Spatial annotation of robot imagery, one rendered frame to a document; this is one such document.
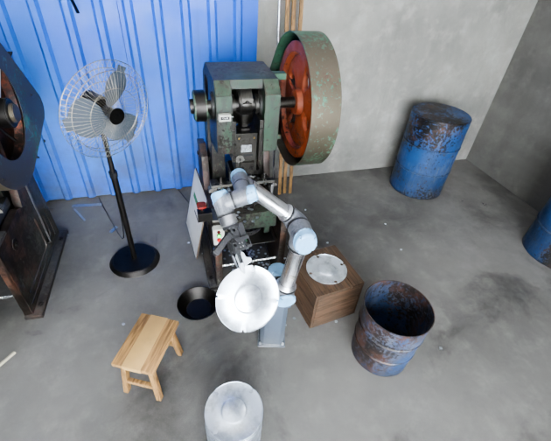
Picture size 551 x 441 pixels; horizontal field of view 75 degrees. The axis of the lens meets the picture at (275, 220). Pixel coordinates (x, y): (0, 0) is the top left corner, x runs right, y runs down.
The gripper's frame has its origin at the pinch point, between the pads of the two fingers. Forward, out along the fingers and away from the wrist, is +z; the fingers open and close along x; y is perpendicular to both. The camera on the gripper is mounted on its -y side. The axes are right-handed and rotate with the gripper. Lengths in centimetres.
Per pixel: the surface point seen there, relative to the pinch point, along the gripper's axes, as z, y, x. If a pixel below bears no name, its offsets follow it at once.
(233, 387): 59, -9, 45
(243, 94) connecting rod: -93, 53, 43
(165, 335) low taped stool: 26, -29, 77
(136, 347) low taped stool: 25, -46, 77
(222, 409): 64, -20, 39
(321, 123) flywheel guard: -58, 79, 16
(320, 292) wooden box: 39, 68, 61
